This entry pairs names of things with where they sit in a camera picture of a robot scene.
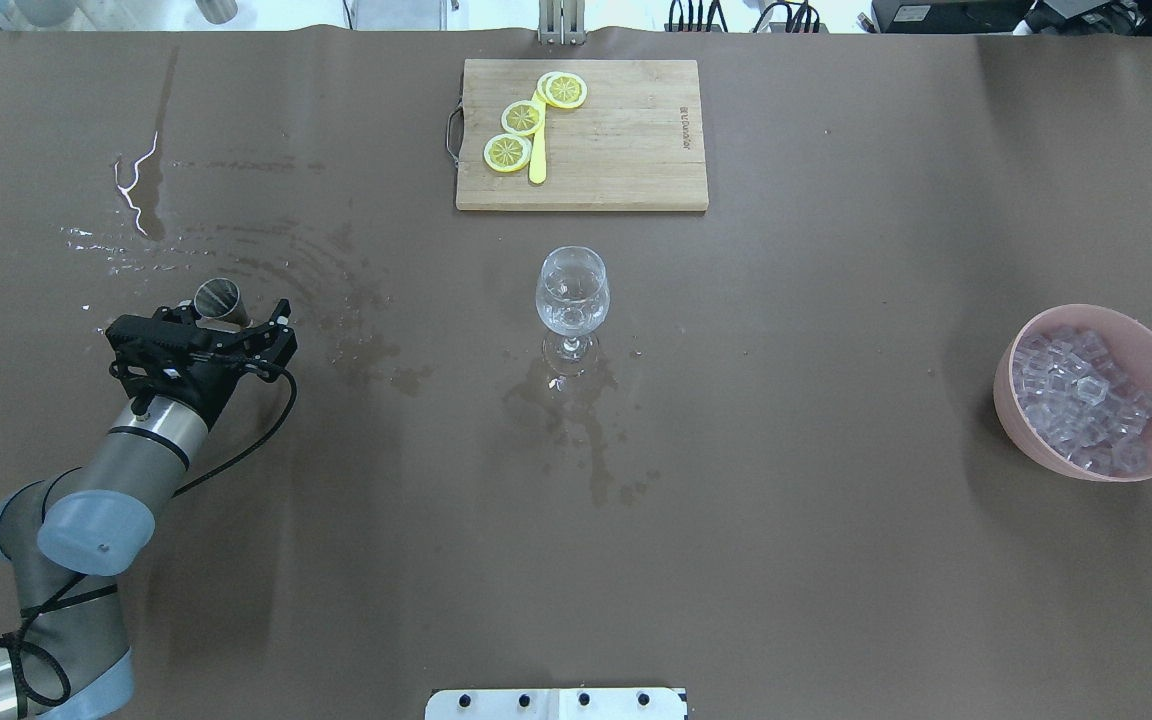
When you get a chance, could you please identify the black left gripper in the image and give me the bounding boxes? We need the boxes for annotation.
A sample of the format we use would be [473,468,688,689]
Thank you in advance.
[105,300,298,427]

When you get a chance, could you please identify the steel jigger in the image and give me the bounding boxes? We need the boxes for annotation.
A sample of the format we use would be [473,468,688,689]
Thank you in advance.
[192,276,251,328]

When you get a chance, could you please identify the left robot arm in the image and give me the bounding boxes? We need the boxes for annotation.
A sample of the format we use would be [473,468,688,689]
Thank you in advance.
[0,293,298,719]

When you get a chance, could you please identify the pile of ice cubes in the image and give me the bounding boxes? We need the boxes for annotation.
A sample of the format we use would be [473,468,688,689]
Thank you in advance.
[1009,325,1152,477]

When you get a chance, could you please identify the clear wine glass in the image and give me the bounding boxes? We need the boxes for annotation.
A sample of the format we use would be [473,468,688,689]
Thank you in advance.
[535,247,611,377]

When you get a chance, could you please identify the pink bowl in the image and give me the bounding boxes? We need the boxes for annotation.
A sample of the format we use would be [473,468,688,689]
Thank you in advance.
[993,304,1152,483]

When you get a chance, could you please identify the lemon slice near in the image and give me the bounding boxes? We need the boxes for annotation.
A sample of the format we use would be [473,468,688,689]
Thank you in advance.
[483,132,532,173]

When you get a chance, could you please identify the lemon slice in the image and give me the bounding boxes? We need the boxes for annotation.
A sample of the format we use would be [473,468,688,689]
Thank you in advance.
[500,99,547,137]
[483,132,532,173]
[536,70,588,109]

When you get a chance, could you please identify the yellow plastic knife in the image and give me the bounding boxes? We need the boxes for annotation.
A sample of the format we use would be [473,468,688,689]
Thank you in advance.
[526,90,550,185]

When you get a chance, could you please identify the lemon slice middle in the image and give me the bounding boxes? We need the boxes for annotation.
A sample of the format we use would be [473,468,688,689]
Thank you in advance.
[500,99,547,137]

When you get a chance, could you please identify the lemon slice far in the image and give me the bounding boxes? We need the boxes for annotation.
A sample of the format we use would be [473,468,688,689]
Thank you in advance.
[536,70,588,109]

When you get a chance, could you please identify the wooden cutting board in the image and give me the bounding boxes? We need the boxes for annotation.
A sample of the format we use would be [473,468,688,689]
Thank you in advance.
[454,59,710,213]

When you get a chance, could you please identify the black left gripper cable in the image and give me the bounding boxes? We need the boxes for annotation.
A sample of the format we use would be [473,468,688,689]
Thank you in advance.
[170,365,300,498]

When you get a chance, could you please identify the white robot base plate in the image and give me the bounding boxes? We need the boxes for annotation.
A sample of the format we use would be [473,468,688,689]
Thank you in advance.
[424,687,690,719]

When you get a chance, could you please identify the aluminium frame post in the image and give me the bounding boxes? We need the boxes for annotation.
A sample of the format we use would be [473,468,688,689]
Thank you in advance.
[538,0,588,46]

